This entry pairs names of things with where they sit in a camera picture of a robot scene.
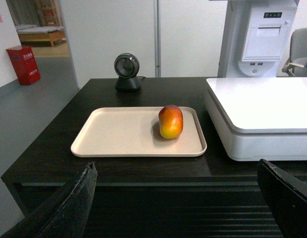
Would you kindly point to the wooden bed frame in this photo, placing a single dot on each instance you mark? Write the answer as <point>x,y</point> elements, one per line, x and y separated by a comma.
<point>34,34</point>

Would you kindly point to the red fire extinguisher box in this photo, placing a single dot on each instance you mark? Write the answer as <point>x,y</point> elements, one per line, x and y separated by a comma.
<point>24,64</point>

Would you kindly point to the white checkout scale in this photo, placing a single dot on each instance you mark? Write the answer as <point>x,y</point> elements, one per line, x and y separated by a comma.
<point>260,118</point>

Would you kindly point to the beige plastic tray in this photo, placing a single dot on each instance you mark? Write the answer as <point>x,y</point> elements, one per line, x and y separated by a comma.
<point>134,132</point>

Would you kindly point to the red yellow mango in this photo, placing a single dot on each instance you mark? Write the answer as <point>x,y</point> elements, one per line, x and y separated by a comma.
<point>171,122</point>

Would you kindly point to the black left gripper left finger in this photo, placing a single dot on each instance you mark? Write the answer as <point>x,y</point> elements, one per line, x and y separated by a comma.
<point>64,214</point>

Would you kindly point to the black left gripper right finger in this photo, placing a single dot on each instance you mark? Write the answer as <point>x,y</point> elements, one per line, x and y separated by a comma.
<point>286,197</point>

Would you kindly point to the grey partition post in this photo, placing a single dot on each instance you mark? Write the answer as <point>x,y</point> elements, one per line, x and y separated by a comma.
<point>157,38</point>

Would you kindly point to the dark round barcode scanner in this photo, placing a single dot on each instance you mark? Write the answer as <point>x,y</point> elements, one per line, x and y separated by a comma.
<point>127,67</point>

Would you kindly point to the grey chair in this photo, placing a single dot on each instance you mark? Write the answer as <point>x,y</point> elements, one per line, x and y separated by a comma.
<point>296,64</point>

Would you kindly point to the white receipt printer kiosk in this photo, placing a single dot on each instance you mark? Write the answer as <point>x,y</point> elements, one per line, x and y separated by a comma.
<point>255,36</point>

